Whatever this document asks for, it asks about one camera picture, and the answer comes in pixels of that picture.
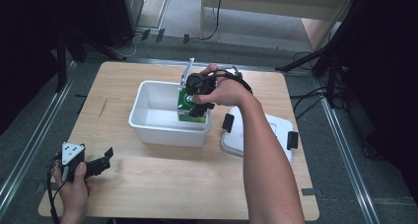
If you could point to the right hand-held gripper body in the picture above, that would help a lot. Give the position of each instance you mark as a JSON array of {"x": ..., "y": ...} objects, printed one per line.
[{"x": 198, "y": 82}]

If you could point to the black tape strip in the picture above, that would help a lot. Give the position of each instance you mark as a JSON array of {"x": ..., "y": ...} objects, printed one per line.
[
  {"x": 160, "y": 35},
  {"x": 186, "y": 38},
  {"x": 145, "y": 34}
]

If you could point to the beige wooden shelf unit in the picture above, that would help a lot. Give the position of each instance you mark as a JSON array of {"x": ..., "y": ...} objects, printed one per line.
[{"x": 279, "y": 7}]

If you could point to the black metal stand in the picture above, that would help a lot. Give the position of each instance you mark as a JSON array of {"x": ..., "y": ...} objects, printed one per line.
[
  {"x": 61, "y": 62},
  {"x": 332, "y": 69}
]

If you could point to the person's left hand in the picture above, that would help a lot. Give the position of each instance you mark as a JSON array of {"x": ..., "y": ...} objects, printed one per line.
[{"x": 74, "y": 194}]

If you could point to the white lid with black latches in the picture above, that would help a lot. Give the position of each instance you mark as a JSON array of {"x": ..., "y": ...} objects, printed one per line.
[{"x": 235, "y": 138}]

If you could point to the green cardboard box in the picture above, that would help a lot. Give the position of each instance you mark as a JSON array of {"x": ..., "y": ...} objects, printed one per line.
[{"x": 189, "y": 113}]

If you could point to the white plastic storage box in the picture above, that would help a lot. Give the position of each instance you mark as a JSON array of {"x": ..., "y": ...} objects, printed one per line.
[{"x": 157, "y": 132}]

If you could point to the person's right hand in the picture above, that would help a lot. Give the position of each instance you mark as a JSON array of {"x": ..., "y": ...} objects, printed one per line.
[{"x": 226, "y": 90}]

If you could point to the metal floor rail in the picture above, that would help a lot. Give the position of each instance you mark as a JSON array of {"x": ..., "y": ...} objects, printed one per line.
[
  {"x": 348, "y": 158},
  {"x": 33, "y": 141}
]

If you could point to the dark cabinet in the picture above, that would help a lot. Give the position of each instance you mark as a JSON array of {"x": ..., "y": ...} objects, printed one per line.
[{"x": 121, "y": 13}]

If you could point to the grey tape piece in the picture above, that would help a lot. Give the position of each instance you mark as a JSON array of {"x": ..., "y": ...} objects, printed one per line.
[{"x": 308, "y": 191}]

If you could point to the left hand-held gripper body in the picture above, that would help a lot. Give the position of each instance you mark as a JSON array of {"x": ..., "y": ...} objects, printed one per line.
[{"x": 74, "y": 158}]

